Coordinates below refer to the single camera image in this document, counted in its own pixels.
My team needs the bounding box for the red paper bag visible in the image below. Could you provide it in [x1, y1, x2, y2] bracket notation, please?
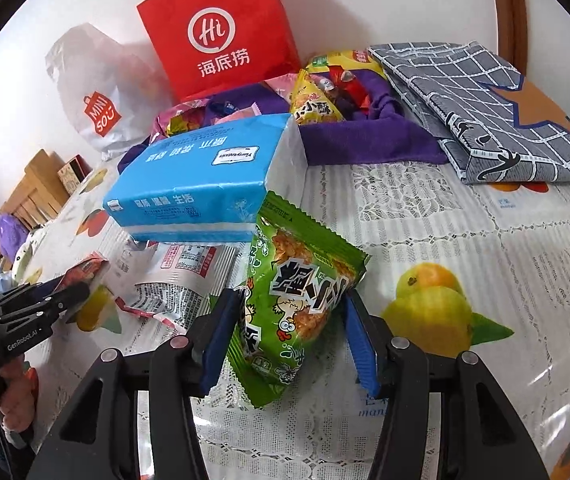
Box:
[136, 0, 302, 102]

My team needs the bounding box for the patterned box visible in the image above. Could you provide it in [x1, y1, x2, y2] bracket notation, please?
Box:
[57, 156, 88, 196]

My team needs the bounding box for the grey plaid cloth with star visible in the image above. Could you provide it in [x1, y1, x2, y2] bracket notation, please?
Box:
[367, 40, 570, 186]

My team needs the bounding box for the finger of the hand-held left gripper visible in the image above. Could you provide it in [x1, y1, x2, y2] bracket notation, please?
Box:
[0, 282, 90, 333]
[0, 280, 73, 312]

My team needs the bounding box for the dark red snack packet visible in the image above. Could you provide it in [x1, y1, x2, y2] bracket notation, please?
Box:
[335, 67, 373, 111]

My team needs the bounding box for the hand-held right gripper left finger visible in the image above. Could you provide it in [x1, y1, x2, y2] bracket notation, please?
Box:
[26, 287, 243, 480]

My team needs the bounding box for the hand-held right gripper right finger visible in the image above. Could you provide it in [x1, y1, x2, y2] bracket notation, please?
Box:
[342, 290, 550, 480]

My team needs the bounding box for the fruit print lace tablecloth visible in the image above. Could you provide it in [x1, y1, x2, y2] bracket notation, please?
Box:
[0, 160, 570, 480]

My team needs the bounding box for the wooden chair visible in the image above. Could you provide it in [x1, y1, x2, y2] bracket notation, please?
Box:
[0, 149, 70, 233]

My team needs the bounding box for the purple fabric basket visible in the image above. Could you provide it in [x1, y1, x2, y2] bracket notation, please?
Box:
[117, 72, 450, 173]

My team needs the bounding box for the purple bag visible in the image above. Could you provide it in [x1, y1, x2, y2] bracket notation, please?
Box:
[0, 212, 30, 261]

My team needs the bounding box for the person's left hand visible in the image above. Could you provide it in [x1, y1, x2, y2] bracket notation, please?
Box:
[0, 352, 40, 447]

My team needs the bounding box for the blue tissue pack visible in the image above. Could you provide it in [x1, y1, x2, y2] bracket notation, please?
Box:
[102, 113, 308, 246]

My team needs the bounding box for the white red printed packet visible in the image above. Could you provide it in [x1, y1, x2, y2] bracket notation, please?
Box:
[115, 240, 240, 331]

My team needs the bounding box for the brown wooden frame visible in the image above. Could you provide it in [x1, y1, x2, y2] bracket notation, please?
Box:
[487, 0, 528, 68]

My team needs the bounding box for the green snack packet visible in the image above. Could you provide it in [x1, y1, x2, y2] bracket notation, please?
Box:
[210, 190, 372, 408]

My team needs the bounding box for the large yellow snack bag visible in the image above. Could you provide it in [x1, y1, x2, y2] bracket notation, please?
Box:
[306, 49, 388, 81]

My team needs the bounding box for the pink and yellow snack packet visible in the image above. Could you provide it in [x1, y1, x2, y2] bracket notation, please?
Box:
[151, 100, 210, 143]

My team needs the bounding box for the white plastic bag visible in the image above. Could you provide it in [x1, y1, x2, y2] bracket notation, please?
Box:
[45, 22, 173, 161]

